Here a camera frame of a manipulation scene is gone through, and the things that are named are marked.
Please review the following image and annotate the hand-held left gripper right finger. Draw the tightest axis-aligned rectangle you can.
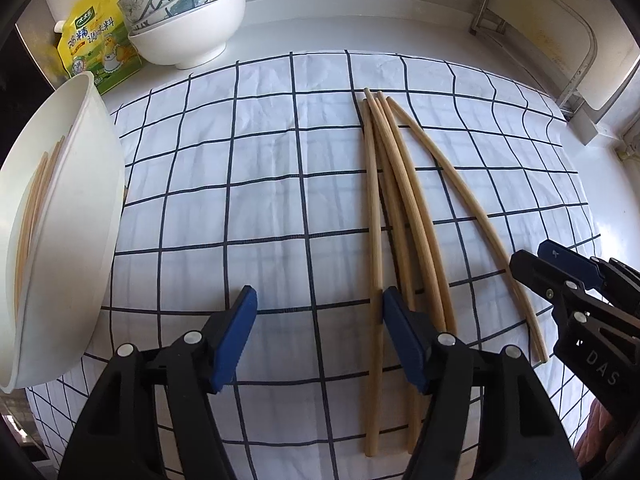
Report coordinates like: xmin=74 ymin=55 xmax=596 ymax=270
xmin=382 ymin=286 xmax=583 ymax=480

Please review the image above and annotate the wooden chopstick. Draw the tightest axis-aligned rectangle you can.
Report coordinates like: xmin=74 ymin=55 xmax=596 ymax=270
xmin=362 ymin=87 xmax=385 ymax=457
xmin=387 ymin=97 xmax=548 ymax=365
xmin=370 ymin=100 xmax=421 ymax=455
xmin=379 ymin=91 xmax=458 ymax=335
xmin=372 ymin=91 xmax=448 ymax=333

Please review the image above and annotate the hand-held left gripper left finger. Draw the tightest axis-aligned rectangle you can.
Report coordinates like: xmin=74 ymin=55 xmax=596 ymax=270
xmin=57 ymin=285 xmax=258 ymax=480

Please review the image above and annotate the metal board rack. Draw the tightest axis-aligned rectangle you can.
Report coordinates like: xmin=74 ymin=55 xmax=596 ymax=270
xmin=470 ymin=0 xmax=599 ymax=147

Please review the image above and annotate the yellow seasoning pouch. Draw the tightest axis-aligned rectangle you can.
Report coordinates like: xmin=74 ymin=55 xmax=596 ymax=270
xmin=52 ymin=0 xmax=146 ymax=96

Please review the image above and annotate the plain white bowl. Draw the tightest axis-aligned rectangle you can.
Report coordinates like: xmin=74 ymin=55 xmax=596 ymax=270
xmin=128 ymin=0 xmax=246 ymax=70

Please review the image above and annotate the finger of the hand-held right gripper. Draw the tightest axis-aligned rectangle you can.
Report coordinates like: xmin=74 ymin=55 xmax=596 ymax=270
xmin=509 ymin=249 xmax=583 ymax=322
xmin=537 ymin=240 xmax=640 ymax=293

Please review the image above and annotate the white checked cloth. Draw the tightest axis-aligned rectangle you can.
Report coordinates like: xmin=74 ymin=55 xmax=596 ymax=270
xmin=25 ymin=50 xmax=608 ymax=480

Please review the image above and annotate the large white basin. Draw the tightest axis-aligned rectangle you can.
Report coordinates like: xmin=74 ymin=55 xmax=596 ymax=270
xmin=0 ymin=71 xmax=126 ymax=395

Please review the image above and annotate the bundle of wooden chopsticks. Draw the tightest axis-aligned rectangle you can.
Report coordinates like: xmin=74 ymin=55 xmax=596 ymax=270
xmin=14 ymin=134 xmax=68 ymax=311

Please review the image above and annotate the person's right hand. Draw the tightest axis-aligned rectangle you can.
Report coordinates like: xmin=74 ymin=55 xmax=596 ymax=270
xmin=575 ymin=400 xmax=624 ymax=462

